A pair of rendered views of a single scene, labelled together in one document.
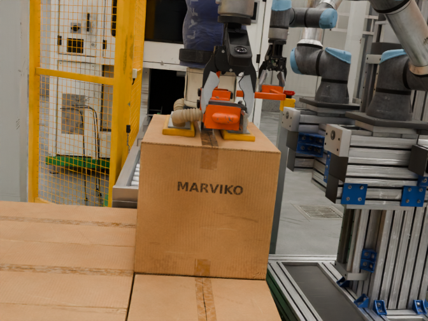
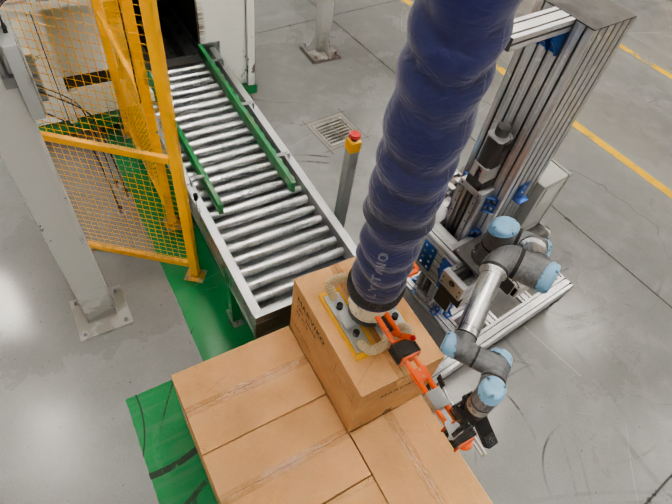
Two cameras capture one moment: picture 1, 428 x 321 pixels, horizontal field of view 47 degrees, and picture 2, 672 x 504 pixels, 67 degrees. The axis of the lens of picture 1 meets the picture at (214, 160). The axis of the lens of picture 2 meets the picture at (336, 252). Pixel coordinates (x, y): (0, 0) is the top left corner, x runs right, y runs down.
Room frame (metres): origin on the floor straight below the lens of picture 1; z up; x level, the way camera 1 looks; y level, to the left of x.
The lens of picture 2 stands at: (0.79, 0.80, 2.77)
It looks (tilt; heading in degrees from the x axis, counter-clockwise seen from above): 52 degrees down; 328
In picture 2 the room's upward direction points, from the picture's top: 11 degrees clockwise
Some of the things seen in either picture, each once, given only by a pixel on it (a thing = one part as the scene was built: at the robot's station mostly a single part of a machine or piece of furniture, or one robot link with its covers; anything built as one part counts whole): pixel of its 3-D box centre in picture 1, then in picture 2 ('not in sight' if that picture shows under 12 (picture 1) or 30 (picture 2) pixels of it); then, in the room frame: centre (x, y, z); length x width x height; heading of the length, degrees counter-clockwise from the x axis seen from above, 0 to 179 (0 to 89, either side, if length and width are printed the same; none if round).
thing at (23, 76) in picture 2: not in sight; (21, 69); (2.69, 1.05, 1.62); 0.20 x 0.05 x 0.30; 6
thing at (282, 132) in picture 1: (277, 186); (342, 202); (2.66, -0.37, 0.50); 0.07 x 0.07 x 1.00; 6
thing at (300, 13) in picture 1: (294, 17); not in sight; (2.03, -0.27, 1.37); 0.11 x 0.11 x 0.08; 59
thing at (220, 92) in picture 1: (214, 99); (404, 350); (1.41, 0.02, 1.07); 0.10 x 0.08 x 0.06; 95
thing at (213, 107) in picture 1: (221, 114); (457, 434); (1.06, -0.01, 1.07); 0.08 x 0.07 x 0.05; 5
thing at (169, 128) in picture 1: (179, 120); (347, 320); (1.65, 0.13, 0.97); 0.34 x 0.10 x 0.05; 5
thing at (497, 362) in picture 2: not in sight; (492, 365); (1.15, -0.08, 1.38); 0.11 x 0.11 x 0.08; 38
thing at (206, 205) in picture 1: (202, 185); (359, 338); (1.65, 0.03, 0.74); 0.60 x 0.40 x 0.40; 5
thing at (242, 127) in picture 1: (242, 114); (460, 413); (1.12, -0.06, 1.07); 0.31 x 0.03 x 0.05; 5
